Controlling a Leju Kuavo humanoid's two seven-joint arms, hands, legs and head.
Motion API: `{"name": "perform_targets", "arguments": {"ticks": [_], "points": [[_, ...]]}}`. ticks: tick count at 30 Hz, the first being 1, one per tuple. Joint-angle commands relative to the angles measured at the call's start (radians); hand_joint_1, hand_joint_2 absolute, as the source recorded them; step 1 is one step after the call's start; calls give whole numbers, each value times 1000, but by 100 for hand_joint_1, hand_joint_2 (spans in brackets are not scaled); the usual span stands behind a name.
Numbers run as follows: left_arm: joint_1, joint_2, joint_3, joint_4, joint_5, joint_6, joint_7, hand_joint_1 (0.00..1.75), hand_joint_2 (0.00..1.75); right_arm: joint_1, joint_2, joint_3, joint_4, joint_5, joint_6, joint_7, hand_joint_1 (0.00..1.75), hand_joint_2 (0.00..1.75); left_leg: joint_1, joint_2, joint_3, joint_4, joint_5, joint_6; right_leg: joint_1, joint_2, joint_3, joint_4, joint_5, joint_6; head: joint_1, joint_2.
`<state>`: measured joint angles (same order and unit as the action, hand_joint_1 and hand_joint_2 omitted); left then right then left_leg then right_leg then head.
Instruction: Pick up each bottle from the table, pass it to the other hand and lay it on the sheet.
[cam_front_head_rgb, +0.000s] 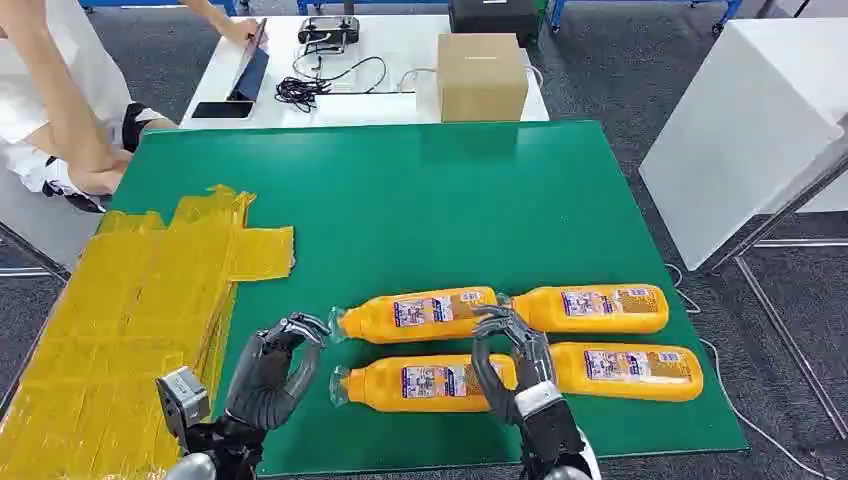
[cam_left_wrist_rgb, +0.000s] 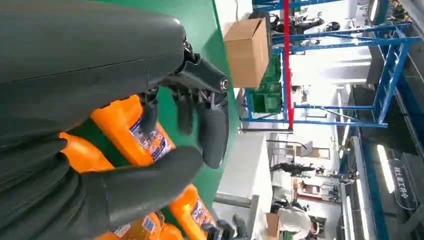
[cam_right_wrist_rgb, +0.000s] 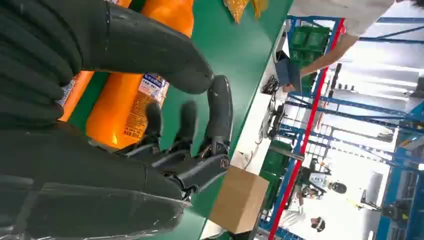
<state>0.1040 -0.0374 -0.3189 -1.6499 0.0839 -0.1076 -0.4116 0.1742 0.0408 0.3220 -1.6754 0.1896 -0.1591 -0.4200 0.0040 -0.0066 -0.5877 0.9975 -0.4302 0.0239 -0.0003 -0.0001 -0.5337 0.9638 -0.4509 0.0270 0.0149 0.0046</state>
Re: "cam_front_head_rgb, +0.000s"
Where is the brown cardboard box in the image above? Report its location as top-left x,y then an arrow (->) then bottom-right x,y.
436,32 -> 531,125

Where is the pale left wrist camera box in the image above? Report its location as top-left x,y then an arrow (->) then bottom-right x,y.
155,366 -> 212,456

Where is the green table mat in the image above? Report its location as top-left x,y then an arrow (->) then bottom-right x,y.
109,119 -> 751,479

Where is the blue metal frame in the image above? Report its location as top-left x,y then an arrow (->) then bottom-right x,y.
78,0 -> 240,17
296,0 -> 452,16

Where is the orange drink bottle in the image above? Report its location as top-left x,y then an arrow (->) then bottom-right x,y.
329,353 -> 519,414
496,284 -> 670,336
328,286 -> 499,346
549,341 -> 706,404

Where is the black handheld controller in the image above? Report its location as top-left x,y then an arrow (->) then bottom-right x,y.
296,15 -> 362,55

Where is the metal floor frame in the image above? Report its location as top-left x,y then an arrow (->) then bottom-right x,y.
733,237 -> 848,440

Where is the tablet with blue cover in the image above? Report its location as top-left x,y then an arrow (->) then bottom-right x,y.
226,17 -> 272,103

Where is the black cable bundle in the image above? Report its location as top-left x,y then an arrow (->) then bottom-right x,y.
274,55 -> 388,115

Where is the black smartphone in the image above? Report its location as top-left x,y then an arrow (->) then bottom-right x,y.
191,99 -> 256,121

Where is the white floor cable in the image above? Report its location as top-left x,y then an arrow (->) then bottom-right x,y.
665,262 -> 831,480

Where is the person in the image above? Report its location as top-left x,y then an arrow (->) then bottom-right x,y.
0,0 -> 270,215

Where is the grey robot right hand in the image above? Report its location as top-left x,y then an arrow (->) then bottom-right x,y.
470,304 -> 565,426

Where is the person's hand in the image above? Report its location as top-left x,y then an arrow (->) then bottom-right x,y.
68,154 -> 132,197
223,17 -> 268,48

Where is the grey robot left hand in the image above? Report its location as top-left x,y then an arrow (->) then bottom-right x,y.
223,311 -> 332,433

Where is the yellow plastic sheet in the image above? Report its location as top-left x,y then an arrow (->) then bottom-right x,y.
0,184 -> 297,480

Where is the white panel table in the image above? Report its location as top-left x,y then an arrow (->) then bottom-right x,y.
638,17 -> 848,274

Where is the black case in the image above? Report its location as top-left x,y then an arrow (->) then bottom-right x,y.
447,0 -> 540,47

